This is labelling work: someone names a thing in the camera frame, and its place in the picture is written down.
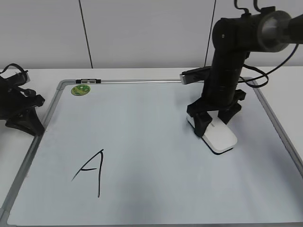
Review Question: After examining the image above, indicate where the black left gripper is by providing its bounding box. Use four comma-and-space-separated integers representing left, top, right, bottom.
0, 77, 45, 136

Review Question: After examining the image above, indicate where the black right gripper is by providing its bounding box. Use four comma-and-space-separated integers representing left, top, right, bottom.
187, 66, 245, 137

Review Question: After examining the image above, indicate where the white whiteboard eraser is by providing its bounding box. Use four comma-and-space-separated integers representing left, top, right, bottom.
195, 111, 238, 155

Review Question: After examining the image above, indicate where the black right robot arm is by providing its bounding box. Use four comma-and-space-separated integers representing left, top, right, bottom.
181, 7, 303, 137

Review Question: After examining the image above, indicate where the round green magnet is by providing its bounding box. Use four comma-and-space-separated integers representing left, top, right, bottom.
71, 85, 90, 96

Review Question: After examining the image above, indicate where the grey framed whiteboard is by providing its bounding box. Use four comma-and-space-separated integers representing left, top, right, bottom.
0, 79, 303, 227

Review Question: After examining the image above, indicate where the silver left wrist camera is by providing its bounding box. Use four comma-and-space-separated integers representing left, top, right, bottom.
5, 71, 30, 86

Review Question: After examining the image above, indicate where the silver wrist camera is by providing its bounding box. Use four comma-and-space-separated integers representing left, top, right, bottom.
180, 66, 211, 85
5, 71, 30, 86

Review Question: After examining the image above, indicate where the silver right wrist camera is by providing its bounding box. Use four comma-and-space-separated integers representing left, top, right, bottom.
180, 66, 211, 85

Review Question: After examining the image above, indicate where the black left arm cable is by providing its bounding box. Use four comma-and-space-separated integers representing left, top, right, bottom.
0, 63, 29, 78

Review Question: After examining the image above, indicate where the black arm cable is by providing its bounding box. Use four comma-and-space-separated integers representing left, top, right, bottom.
233, 0, 300, 89
0, 63, 29, 78

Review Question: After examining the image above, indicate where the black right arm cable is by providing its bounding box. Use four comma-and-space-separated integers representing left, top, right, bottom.
233, 0, 300, 89

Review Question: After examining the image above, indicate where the black silver frame clip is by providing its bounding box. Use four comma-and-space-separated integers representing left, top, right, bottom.
75, 79, 102, 84

